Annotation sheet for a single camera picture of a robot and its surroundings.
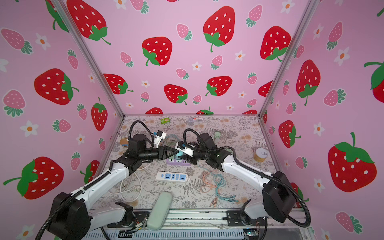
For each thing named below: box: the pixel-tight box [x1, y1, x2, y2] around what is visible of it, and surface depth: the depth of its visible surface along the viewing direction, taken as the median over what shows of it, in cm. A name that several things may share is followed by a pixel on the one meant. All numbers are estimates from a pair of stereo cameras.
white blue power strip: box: [156, 171, 189, 182], surface depth 88 cm
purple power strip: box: [166, 157, 192, 167], surface depth 95 cm
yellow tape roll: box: [253, 147, 269, 163], surface depth 95 cm
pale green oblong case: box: [146, 191, 173, 231], surface depth 76 cm
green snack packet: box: [160, 117, 170, 124], surface depth 119 cm
